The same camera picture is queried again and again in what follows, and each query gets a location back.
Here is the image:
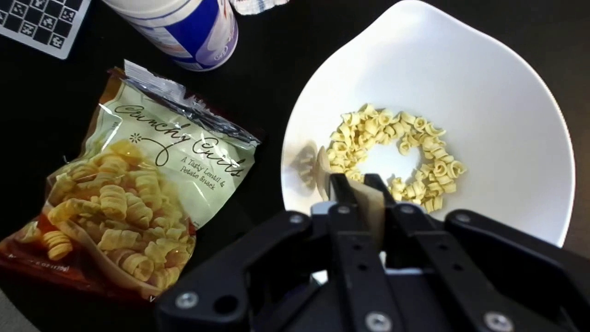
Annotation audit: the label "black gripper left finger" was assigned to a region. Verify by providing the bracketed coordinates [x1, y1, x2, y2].
[328, 173, 400, 332]

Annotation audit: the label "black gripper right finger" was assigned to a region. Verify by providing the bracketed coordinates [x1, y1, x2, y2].
[363, 171, 494, 332]

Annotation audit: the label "wooden spoon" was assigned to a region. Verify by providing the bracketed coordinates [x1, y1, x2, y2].
[314, 147, 386, 247]

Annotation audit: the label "white mixing bowl teal rim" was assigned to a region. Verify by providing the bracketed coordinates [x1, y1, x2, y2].
[281, 0, 576, 245]

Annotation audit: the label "pasta curls in bowl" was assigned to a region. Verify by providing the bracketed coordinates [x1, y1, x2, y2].
[327, 103, 467, 212]

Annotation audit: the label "crunchy curls snack bag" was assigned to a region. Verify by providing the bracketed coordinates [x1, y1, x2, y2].
[0, 61, 260, 301]

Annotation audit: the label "white blue canister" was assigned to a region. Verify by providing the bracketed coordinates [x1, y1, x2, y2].
[102, 0, 238, 72]

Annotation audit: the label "checkered calibration tag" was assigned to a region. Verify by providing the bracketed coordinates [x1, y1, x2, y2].
[0, 0, 92, 59]

